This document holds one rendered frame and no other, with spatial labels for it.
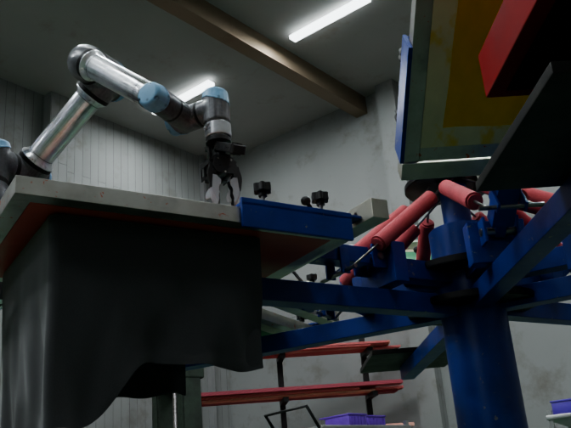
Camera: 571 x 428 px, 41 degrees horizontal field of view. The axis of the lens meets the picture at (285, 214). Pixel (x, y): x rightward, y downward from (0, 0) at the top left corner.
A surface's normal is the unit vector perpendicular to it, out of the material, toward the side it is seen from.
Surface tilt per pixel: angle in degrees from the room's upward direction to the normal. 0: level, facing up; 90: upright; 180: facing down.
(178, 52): 180
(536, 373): 90
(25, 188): 90
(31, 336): 95
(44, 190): 90
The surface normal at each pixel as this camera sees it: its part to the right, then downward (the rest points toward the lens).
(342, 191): -0.64, -0.23
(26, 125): 0.77, -0.29
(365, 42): 0.07, 0.93
